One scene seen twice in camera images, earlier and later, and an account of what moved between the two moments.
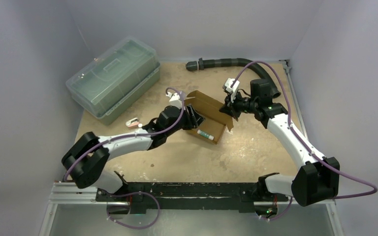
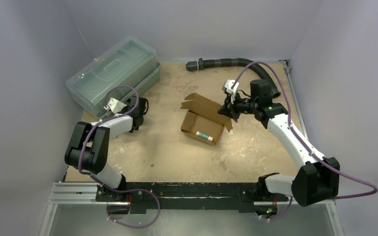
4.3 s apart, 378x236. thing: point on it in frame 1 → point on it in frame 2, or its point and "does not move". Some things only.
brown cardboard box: [211, 128] does not move
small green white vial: [205, 134] does not move
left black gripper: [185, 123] → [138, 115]
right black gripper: [233, 106] does not move
